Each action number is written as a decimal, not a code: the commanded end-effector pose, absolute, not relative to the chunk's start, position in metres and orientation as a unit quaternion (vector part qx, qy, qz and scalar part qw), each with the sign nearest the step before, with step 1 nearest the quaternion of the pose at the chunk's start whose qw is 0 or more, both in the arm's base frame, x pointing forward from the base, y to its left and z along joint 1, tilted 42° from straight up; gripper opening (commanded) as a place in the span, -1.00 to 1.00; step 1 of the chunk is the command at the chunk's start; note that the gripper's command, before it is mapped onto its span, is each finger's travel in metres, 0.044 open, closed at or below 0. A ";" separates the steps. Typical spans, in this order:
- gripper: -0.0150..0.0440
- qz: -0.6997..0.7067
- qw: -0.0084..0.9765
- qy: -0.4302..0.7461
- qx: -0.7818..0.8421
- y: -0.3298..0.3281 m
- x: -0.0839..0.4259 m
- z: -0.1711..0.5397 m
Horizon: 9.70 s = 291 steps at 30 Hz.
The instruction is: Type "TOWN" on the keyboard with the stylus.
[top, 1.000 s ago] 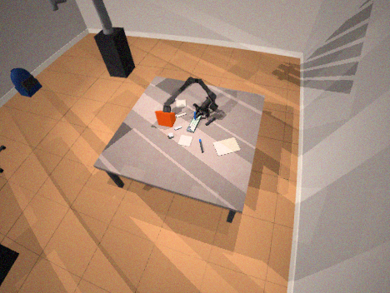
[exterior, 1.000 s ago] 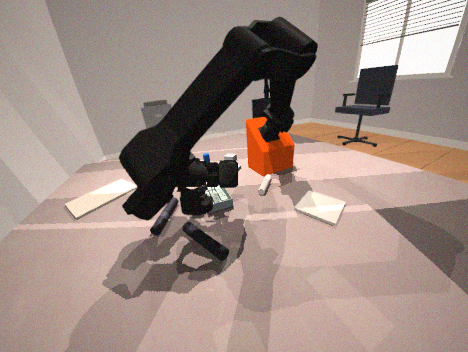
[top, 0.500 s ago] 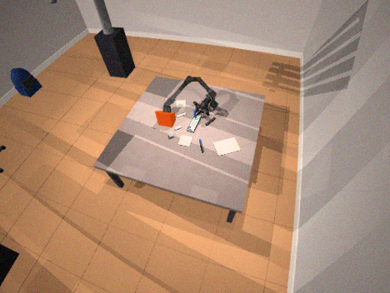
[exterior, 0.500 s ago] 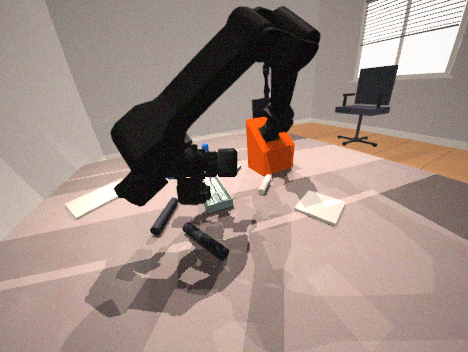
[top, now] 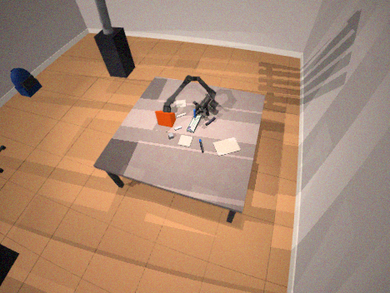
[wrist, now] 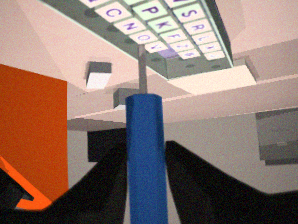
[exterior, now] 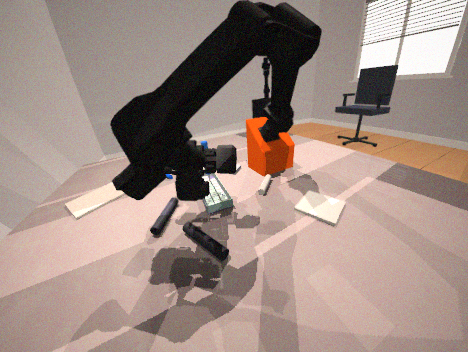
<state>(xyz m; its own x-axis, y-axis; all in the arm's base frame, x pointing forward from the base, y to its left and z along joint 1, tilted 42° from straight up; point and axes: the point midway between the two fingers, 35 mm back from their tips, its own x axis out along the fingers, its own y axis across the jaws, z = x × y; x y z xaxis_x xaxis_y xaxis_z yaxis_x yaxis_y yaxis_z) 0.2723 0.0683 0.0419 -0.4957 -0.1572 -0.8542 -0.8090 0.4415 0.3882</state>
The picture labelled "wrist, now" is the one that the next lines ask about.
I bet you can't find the blue stylus with white tip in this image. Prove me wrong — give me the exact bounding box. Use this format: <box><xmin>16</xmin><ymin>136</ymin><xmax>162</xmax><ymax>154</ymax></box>
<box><xmin>125</xmin><ymin>43</ymin><xmax>168</xmax><ymax>224</ymax></box>

